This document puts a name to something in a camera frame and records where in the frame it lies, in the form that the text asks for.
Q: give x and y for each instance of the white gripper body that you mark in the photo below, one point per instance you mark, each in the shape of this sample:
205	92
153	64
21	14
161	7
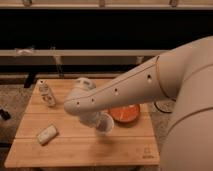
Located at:
90	120

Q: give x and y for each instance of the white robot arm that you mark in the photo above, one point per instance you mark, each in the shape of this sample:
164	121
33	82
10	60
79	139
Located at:
183	74

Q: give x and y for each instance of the orange plate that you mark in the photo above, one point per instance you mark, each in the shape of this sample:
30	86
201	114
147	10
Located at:
125	114

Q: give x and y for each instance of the wooden table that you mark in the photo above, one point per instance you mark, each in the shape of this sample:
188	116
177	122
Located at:
76	144

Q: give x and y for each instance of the black object on floor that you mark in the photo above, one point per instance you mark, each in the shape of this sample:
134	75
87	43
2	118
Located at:
4	115

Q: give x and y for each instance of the grey shelf rail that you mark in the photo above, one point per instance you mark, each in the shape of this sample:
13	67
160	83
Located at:
52	57

